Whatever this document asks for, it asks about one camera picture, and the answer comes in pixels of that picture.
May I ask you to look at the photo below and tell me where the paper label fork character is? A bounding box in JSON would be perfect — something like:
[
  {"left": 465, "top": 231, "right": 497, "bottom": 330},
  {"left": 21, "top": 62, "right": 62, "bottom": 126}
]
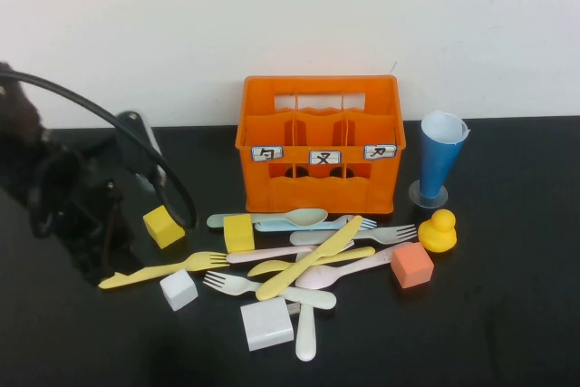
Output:
[{"left": 309, "top": 150, "right": 343, "bottom": 167}]

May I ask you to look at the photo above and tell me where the light blue plastic fork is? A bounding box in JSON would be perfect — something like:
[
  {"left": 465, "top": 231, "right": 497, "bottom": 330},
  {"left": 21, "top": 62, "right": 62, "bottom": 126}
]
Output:
[{"left": 253, "top": 214, "right": 378, "bottom": 233}]

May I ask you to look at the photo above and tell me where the pink plastic spoon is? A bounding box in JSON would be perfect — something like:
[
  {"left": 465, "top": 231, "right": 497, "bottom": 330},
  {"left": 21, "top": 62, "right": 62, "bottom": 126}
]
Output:
[{"left": 295, "top": 241, "right": 413, "bottom": 291}]

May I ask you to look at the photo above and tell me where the orange plastic cutlery holder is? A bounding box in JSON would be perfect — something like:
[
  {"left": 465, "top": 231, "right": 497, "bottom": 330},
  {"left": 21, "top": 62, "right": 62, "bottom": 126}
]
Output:
[{"left": 235, "top": 74, "right": 408, "bottom": 215}]

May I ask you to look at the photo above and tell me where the tall yellow foam block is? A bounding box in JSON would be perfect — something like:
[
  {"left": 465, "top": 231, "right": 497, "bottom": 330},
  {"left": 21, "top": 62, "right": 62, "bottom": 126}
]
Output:
[{"left": 223, "top": 213, "right": 256, "bottom": 254}]

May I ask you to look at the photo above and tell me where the yellow plastic knife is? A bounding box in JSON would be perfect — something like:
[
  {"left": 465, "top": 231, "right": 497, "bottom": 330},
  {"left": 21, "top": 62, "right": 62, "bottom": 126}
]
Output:
[{"left": 255, "top": 215, "right": 364, "bottom": 302}]

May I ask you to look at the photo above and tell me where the white plastic knife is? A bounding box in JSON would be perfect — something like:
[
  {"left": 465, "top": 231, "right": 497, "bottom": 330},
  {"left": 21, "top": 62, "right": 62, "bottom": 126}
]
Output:
[{"left": 295, "top": 250, "right": 319, "bottom": 363}]

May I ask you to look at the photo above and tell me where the pale green plastic spoon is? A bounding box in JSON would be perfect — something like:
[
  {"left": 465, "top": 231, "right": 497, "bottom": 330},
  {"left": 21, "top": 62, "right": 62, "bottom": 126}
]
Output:
[{"left": 207, "top": 208, "right": 330, "bottom": 229}]

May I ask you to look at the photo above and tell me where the yellow foam cube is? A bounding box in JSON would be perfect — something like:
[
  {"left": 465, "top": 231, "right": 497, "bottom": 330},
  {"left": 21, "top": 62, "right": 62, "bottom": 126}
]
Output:
[{"left": 142, "top": 205, "right": 187, "bottom": 250}]

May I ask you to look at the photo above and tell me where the white foam cube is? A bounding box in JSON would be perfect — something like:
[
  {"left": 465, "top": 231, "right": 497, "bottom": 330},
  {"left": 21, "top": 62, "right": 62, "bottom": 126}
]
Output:
[{"left": 159, "top": 268, "right": 199, "bottom": 312}]

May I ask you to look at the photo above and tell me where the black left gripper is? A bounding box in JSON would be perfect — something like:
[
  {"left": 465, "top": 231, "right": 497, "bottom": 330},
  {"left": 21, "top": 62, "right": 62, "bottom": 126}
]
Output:
[{"left": 34, "top": 149, "right": 137, "bottom": 287}]

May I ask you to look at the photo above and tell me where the white plastic fork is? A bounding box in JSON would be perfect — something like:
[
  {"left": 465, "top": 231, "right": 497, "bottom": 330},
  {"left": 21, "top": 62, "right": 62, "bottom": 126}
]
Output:
[{"left": 202, "top": 270, "right": 338, "bottom": 311}]

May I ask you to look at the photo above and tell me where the large white block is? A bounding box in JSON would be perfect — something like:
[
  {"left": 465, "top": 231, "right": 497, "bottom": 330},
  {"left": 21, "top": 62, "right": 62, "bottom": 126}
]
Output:
[{"left": 239, "top": 296, "right": 301, "bottom": 352}]

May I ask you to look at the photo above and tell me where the paper label knife character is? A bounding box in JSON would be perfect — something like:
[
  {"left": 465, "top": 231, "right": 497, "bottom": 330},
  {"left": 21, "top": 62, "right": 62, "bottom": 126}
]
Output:
[{"left": 363, "top": 144, "right": 399, "bottom": 161}]

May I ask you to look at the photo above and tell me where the pink plastic fork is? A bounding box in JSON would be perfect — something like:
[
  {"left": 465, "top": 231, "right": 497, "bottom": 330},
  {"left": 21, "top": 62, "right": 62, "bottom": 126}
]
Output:
[{"left": 226, "top": 239, "right": 356, "bottom": 265}]

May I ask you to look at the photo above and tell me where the grey beige plastic fork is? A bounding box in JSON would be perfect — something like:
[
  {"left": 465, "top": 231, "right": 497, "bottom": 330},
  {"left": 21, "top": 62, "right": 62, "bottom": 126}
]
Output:
[{"left": 289, "top": 223, "right": 418, "bottom": 247}]

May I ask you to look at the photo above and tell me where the paper label spoon character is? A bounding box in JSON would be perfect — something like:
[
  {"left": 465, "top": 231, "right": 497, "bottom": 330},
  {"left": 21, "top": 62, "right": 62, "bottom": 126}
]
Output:
[{"left": 251, "top": 145, "right": 285, "bottom": 164}]

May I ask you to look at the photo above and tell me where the blue paper cone cup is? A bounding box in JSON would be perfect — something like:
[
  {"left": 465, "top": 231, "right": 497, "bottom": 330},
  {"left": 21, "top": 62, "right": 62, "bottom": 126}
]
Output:
[{"left": 420, "top": 110, "right": 471, "bottom": 200}]

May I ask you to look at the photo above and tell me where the yellow plastic spoon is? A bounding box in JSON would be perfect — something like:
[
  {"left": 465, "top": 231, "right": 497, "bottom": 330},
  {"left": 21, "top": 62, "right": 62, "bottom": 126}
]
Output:
[{"left": 246, "top": 246, "right": 377, "bottom": 277}]

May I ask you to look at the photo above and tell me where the yellow rubber duck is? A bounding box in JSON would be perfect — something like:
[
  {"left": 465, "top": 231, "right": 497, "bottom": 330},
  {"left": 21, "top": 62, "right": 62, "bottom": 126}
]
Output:
[{"left": 417, "top": 208, "right": 458, "bottom": 254}]

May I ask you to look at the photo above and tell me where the yellow plastic fork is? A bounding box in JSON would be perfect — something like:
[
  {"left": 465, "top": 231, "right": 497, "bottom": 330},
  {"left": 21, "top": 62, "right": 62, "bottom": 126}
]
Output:
[{"left": 98, "top": 251, "right": 230, "bottom": 290}]

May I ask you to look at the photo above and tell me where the thick black camera cable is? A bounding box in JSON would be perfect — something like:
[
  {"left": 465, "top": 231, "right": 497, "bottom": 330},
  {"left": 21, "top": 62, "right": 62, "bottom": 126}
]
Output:
[{"left": 0, "top": 63, "right": 199, "bottom": 230}]

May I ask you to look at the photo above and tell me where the orange foam cube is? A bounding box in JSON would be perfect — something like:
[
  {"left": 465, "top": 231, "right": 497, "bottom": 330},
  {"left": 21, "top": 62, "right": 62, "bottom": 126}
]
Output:
[{"left": 390, "top": 241, "right": 435, "bottom": 289}]

